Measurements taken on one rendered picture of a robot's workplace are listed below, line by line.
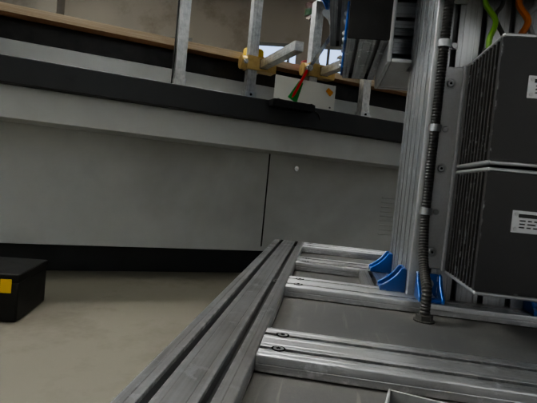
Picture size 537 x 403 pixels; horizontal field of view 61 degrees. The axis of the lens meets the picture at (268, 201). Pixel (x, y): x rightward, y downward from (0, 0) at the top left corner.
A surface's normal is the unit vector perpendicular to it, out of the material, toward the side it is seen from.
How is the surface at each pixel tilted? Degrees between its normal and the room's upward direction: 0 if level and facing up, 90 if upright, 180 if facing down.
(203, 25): 90
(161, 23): 90
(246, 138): 90
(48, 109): 90
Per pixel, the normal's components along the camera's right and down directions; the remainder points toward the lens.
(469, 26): -0.13, 0.04
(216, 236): 0.39, 0.08
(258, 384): 0.10, -0.99
